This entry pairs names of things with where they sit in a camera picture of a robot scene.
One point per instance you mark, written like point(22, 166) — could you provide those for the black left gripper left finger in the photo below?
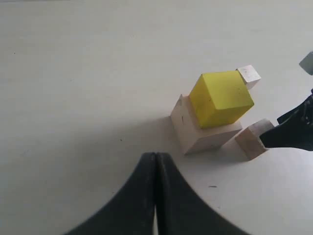
point(131, 211)

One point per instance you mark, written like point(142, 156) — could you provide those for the small wooden cube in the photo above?
point(249, 76)

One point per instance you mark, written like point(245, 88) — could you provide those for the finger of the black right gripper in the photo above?
point(291, 133)
point(305, 110)

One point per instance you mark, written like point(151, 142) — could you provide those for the large light wooden cube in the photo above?
point(192, 138)

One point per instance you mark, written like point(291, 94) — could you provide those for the medium layered wooden cube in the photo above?
point(249, 139)

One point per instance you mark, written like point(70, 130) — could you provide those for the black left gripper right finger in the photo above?
point(179, 210)

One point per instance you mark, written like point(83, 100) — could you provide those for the yellow cube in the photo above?
point(220, 98)

